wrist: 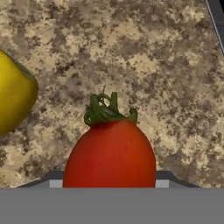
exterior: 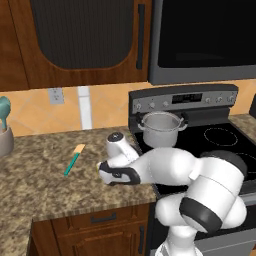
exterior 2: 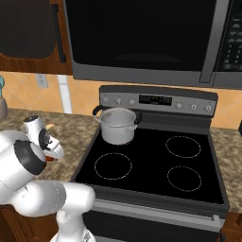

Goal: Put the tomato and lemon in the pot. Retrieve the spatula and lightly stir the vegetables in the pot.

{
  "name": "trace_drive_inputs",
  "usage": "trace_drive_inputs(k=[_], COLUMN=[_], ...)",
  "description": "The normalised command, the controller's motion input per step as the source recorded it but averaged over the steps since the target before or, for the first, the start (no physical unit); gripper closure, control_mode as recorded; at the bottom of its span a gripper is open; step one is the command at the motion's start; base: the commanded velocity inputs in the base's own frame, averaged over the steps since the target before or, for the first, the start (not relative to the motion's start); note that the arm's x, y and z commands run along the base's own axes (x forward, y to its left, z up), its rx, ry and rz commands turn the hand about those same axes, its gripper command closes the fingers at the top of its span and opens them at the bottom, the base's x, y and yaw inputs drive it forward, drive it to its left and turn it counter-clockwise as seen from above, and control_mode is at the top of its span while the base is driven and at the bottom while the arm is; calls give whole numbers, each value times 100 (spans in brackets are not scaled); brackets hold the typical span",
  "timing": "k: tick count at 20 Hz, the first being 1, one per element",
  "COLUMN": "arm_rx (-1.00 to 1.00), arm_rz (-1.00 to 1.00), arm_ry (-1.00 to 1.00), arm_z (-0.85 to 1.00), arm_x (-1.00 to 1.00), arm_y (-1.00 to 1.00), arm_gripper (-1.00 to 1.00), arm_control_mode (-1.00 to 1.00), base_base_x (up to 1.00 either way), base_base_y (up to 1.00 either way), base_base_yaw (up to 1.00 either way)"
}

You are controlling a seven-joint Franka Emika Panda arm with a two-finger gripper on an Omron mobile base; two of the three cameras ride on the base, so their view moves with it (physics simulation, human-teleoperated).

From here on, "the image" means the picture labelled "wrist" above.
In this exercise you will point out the black hob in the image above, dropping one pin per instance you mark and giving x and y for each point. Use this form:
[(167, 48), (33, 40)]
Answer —
[(217, 17)]

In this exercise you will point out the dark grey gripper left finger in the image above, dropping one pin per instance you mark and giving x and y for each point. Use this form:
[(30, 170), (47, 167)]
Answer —
[(54, 179)]

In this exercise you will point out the yellow lemon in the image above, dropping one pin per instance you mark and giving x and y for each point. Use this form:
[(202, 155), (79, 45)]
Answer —
[(13, 96)]

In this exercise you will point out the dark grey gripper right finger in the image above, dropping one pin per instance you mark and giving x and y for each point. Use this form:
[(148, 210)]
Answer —
[(164, 179)]

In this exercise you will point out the red tomato with green stem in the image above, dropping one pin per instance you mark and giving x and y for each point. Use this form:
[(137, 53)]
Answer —
[(110, 154)]

